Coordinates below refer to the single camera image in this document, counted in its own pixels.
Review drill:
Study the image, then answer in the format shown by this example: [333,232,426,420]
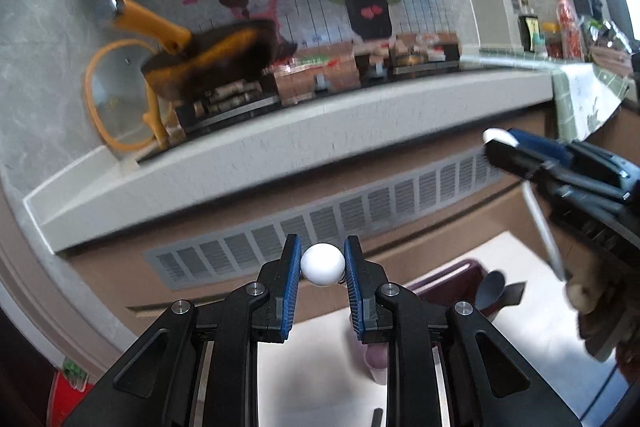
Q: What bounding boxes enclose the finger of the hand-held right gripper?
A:
[507,129,577,168]
[486,141,628,208]

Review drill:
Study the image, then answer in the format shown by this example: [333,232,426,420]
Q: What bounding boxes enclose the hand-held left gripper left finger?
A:
[62,234,304,427]

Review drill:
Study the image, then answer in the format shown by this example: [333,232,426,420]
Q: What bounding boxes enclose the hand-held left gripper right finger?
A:
[344,235,581,427]

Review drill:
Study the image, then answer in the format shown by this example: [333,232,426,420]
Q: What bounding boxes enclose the white ball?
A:
[300,243,347,287]

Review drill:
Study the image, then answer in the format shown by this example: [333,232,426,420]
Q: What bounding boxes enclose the white plastic spoon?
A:
[482,128,569,282]

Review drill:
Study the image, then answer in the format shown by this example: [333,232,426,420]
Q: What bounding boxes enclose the black spatula metal handle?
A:
[492,281,527,309]

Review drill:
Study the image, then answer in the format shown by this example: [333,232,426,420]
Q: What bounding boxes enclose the blue-grey plastic spoon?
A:
[474,270,507,323]

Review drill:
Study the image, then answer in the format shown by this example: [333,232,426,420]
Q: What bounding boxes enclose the green checkered cloth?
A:
[550,62,632,144]

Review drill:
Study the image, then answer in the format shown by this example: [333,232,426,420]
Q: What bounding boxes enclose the grey vent grille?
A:
[142,142,512,292]

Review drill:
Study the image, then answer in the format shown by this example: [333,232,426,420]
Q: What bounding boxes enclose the yellow cap jar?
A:
[542,23,562,56]

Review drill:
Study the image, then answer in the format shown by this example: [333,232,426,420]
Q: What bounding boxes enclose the dark sauce bottle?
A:
[517,0,542,54]

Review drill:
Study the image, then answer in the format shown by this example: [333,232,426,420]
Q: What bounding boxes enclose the red snack packet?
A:
[556,0,584,58]

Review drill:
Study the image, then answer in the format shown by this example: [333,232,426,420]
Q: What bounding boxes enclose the silver foil bags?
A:
[582,18,640,65]

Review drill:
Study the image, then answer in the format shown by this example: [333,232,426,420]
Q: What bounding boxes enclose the grey speckled kitchen counter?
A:
[22,69,557,256]

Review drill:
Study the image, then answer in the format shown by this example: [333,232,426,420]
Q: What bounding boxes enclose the white tablecloth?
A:
[190,231,632,427]

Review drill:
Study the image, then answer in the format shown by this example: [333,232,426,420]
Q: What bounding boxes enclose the row of packaged foods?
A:
[171,32,462,144]

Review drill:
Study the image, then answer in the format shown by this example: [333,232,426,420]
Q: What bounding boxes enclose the red bag green label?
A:
[51,356,94,427]

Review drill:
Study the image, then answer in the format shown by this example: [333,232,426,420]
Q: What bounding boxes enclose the yellow frying pan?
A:
[95,0,282,100]

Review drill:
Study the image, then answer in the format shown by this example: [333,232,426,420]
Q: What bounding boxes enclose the glass lid orange rim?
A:
[82,38,174,154]

